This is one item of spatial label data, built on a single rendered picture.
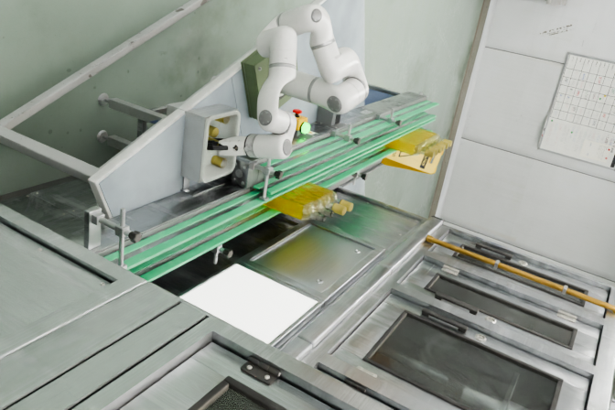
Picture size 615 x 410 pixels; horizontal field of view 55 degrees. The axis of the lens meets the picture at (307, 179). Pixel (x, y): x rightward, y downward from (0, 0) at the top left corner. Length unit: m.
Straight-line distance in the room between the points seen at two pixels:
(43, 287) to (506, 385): 1.23
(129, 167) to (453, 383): 1.09
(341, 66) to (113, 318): 1.20
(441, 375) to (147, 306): 0.93
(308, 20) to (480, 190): 6.40
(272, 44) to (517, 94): 6.11
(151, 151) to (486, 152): 6.49
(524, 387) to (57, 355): 1.27
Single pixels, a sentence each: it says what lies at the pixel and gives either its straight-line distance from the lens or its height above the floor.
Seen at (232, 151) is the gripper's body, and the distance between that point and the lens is 1.85.
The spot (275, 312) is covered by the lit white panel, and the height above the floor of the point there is 1.24.
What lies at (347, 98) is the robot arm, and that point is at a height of 1.12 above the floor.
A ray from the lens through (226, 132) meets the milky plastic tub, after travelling 2.00.
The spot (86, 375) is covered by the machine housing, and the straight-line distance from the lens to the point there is 0.98.
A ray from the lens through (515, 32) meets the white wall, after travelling 7.71.
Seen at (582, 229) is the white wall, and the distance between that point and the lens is 8.02.
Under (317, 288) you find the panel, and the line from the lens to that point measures 1.89.
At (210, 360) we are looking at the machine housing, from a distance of 1.04.
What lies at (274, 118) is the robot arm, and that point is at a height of 1.05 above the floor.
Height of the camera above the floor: 1.93
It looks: 25 degrees down
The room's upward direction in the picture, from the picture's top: 110 degrees clockwise
